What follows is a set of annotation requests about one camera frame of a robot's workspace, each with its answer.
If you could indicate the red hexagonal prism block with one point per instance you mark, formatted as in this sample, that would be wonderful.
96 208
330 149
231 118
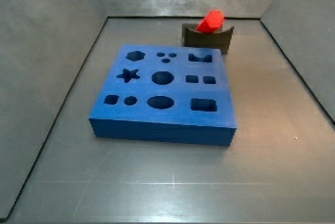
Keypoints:
211 22

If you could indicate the blue foam shape-sorting board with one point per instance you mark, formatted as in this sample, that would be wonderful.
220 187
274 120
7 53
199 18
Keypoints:
166 94

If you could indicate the black curved cradle stand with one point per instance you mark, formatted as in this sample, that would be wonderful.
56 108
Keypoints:
216 40

